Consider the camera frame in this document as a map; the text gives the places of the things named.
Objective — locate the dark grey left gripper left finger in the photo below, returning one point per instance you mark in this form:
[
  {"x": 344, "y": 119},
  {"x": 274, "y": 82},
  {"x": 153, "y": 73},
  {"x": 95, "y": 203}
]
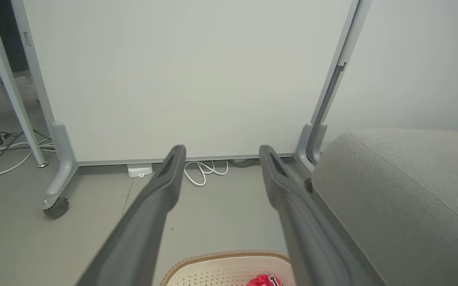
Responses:
[{"x": 141, "y": 230}]

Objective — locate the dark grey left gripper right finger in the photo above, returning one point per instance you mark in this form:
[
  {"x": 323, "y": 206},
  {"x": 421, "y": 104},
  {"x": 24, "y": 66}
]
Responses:
[{"x": 308, "y": 238}]

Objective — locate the grey fabric sofa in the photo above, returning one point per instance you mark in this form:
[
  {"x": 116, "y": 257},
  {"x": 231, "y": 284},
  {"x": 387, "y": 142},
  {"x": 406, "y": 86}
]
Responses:
[{"x": 404, "y": 206}]

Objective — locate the white whiteboard panel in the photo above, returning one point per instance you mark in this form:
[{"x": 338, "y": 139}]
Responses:
[{"x": 412, "y": 59}]

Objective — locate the small white plastic box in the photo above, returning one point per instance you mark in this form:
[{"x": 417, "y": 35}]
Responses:
[{"x": 139, "y": 170}]

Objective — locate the red basketball jersey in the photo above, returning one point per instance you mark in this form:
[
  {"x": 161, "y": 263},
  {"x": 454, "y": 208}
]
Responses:
[{"x": 262, "y": 281}]

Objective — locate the beige perforated laundry basket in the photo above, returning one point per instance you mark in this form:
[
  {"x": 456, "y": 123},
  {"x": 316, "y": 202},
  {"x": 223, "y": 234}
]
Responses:
[{"x": 213, "y": 274}]

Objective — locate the black caster wheel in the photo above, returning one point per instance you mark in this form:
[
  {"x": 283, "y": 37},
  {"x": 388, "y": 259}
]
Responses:
[{"x": 57, "y": 208}]

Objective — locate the short grey partition leg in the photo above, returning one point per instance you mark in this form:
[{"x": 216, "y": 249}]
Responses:
[
  {"x": 301, "y": 149},
  {"x": 320, "y": 137}
]

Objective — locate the grey partition leg with caster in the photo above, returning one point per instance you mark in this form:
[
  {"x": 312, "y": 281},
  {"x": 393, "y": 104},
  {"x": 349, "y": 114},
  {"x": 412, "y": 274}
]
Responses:
[{"x": 64, "y": 159}]

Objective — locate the grey metal table leg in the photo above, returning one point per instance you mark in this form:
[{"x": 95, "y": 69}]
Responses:
[{"x": 14, "y": 99}]

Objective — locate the person in dark clothes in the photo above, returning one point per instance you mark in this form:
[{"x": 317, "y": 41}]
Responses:
[{"x": 10, "y": 35}]

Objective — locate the white partition panel grey frame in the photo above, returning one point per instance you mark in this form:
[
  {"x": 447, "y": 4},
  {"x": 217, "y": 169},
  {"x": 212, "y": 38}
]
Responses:
[{"x": 173, "y": 79}]

